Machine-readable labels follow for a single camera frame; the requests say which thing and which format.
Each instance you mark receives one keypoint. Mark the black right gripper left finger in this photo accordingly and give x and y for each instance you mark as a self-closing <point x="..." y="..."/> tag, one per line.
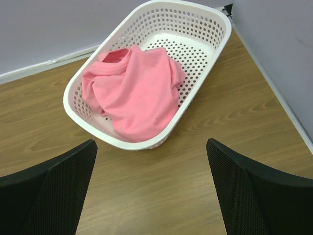
<point x="47" y="198"/>

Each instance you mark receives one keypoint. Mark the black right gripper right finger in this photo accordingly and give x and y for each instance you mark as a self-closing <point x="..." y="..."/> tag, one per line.
<point x="256" y="199"/>

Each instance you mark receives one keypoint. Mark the white perforated plastic basket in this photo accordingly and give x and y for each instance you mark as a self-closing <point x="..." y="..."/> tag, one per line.
<point x="193" y="35"/>

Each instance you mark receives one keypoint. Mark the pink t shirt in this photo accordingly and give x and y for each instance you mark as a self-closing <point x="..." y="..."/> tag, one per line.
<point x="137" y="90"/>

